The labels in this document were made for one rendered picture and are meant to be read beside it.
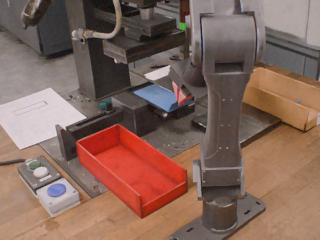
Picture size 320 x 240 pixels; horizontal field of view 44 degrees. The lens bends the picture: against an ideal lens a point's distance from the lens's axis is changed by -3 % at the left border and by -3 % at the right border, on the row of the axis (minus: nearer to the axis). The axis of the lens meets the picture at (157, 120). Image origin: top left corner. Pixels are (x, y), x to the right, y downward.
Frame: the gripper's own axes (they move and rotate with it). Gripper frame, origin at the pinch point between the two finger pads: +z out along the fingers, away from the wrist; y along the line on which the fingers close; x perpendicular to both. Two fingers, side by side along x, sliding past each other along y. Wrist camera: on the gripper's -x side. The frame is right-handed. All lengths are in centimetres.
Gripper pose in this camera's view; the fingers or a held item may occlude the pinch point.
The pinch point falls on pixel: (180, 102)
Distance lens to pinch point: 95.8
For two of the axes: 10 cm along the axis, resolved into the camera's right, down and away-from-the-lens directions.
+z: -2.8, 5.6, 7.8
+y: -5.6, -7.5, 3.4
